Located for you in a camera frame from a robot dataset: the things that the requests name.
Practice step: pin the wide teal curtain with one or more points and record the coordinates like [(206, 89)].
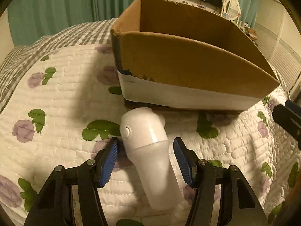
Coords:
[(51, 7)]

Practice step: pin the white louvred wardrobe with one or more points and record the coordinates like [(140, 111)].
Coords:
[(282, 49)]

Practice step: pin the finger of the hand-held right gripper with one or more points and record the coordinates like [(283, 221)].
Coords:
[(288, 121), (292, 105)]

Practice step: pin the cardboard box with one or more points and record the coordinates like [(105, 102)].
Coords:
[(188, 63)]

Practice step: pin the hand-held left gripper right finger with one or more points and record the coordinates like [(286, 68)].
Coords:
[(184, 163)]

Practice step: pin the white plastic bottle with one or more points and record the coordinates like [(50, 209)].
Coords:
[(148, 150)]

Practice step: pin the white oval mirror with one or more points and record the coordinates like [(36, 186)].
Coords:
[(231, 8)]

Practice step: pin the floral white quilt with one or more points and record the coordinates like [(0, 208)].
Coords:
[(58, 122)]

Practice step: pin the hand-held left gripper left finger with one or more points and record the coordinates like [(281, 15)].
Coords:
[(109, 163)]

